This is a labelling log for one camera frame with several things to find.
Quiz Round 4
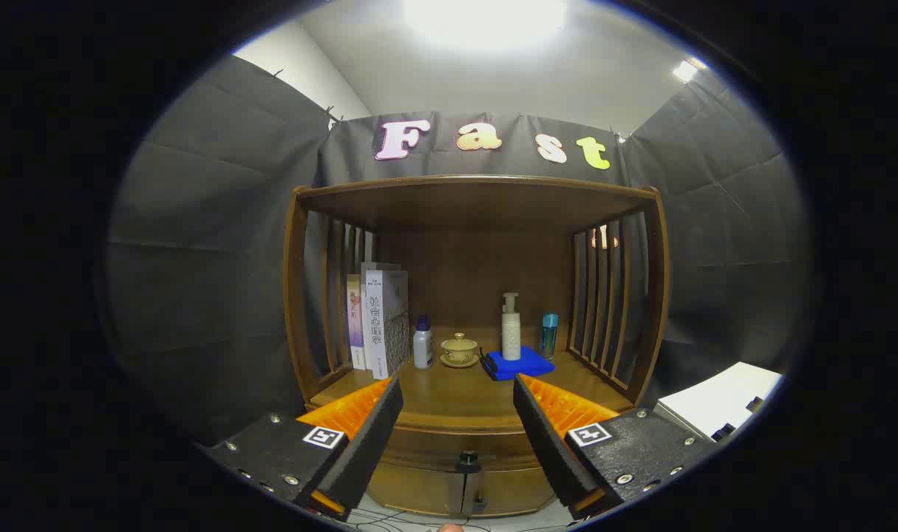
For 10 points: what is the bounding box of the blue folded cloth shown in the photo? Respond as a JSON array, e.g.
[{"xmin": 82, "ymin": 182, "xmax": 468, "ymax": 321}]
[{"xmin": 486, "ymin": 346, "xmax": 557, "ymax": 382}]

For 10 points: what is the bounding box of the brown wooden cabinet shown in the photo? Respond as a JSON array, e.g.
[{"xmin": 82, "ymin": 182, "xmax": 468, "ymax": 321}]
[{"xmin": 282, "ymin": 175, "xmax": 671, "ymax": 518}]

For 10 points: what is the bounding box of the large ceiling light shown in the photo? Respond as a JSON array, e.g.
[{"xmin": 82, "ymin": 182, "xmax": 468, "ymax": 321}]
[{"xmin": 401, "ymin": 0, "xmax": 568, "ymax": 51}]

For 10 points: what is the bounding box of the white pump bottle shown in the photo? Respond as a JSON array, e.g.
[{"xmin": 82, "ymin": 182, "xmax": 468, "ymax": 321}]
[{"xmin": 501, "ymin": 293, "xmax": 522, "ymax": 361}]

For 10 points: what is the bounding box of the yellow lidded teacup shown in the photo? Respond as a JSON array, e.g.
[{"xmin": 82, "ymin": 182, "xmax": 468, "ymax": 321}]
[{"xmin": 440, "ymin": 332, "xmax": 480, "ymax": 369}]

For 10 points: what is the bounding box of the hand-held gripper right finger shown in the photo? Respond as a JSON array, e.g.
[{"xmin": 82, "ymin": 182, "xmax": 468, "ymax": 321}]
[{"xmin": 512, "ymin": 373, "xmax": 718, "ymax": 522}]

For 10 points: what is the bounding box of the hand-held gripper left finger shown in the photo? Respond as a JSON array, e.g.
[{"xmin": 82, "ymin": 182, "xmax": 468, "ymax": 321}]
[{"xmin": 196, "ymin": 373, "xmax": 405, "ymax": 522}]

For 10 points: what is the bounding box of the wooden countertop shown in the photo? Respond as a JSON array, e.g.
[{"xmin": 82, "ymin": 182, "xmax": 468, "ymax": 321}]
[{"xmin": 306, "ymin": 346, "xmax": 636, "ymax": 433}]

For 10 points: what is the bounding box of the white bottle with blue cap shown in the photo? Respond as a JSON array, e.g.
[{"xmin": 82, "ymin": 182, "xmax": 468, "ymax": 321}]
[{"xmin": 413, "ymin": 316, "xmax": 435, "ymax": 369}]

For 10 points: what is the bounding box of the brown wooden drawer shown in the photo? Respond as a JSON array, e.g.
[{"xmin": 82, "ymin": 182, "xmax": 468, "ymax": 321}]
[{"xmin": 384, "ymin": 423, "xmax": 551, "ymax": 475}]

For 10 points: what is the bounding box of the thin purple book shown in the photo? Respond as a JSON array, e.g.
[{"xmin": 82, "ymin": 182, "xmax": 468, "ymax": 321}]
[{"xmin": 347, "ymin": 275, "xmax": 366, "ymax": 370}]

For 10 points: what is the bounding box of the thick white book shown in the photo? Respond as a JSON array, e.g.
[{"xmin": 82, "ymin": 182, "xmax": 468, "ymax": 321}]
[{"xmin": 361, "ymin": 262, "xmax": 411, "ymax": 381}]

